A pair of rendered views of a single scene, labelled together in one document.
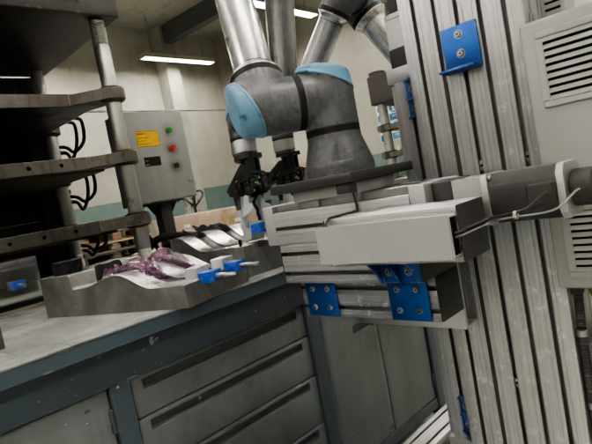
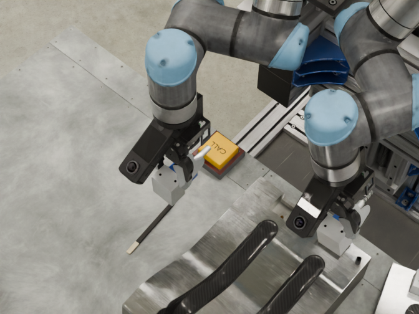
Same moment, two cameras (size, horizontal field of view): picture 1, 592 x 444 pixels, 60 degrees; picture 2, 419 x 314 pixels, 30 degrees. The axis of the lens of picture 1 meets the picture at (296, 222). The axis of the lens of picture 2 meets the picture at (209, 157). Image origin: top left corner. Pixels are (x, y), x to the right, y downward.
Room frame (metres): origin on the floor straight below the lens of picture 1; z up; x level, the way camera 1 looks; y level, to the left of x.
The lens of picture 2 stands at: (1.78, 0.74, 2.18)
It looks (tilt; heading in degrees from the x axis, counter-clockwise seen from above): 58 degrees down; 266
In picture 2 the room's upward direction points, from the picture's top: straight up
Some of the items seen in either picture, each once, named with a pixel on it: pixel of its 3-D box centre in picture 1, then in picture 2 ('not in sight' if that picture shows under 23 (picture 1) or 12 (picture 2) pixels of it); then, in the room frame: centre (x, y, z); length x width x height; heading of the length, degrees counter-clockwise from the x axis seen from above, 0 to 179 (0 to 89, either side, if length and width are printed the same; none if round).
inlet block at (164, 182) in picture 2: not in sight; (185, 169); (1.78, -0.02, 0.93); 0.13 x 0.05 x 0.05; 45
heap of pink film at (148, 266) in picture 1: (144, 263); not in sight; (1.41, 0.43, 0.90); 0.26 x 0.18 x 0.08; 62
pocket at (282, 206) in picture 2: not in sight; (286, 213); (1.59, 0.05, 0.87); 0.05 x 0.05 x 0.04; 45
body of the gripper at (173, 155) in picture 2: (290, 169); (178, 125); (1.78, -0.01, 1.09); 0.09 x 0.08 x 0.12; 45
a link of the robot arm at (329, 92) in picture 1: (323, 97); not in sight; (1.11, -0.11, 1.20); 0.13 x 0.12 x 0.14; 101
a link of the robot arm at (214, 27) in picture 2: not in sight; (202, 24); (1.74, -0.10, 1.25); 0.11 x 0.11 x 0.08; 68
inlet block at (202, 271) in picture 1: (213, 275); not in sight; (1.24, 0.22, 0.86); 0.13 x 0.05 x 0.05; 62
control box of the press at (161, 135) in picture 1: (175, 273); not in sight; (2.36, 0.59, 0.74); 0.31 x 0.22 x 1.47; 135
